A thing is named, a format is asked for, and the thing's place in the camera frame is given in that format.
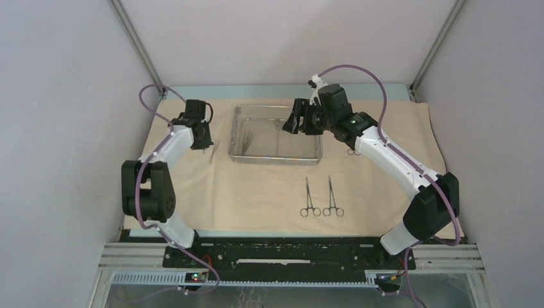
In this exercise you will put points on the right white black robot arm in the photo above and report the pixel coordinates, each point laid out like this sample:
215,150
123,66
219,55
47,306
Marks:
434,198

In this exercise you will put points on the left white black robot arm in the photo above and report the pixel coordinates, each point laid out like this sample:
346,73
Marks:
147,187

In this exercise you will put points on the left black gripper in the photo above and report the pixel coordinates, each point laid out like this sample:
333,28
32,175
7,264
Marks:
207,142

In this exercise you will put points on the metal mesh instrument tray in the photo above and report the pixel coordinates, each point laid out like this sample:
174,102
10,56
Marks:
271,145

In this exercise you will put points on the aluminium frame rail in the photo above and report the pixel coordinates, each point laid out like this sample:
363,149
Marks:
142,263

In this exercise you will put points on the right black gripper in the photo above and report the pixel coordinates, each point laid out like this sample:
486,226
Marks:
301,108

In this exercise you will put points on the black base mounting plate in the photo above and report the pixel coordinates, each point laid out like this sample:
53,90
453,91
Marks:
289,259

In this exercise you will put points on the beige wrapping cloth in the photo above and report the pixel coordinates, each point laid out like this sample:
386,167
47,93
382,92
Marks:
226,197

